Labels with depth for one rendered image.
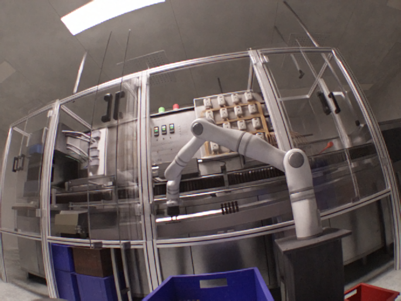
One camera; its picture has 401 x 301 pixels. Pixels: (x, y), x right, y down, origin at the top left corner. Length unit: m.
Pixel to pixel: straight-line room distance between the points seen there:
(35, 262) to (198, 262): 1.78
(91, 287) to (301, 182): 1.44
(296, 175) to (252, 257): 0.83
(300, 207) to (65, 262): 1.56
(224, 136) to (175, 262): 0.98
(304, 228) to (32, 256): 2.44
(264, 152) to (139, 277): 1.26
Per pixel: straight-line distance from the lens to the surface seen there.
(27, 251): 2.59
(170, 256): 1.46
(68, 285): 1.73
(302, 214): 0.72
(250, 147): 0.76
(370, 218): 1.80
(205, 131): 0.82
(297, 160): 0.73
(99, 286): 1.51
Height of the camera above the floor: 0.69
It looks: 20 degrees up
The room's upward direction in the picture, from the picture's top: 8 degrees counter-clockwise
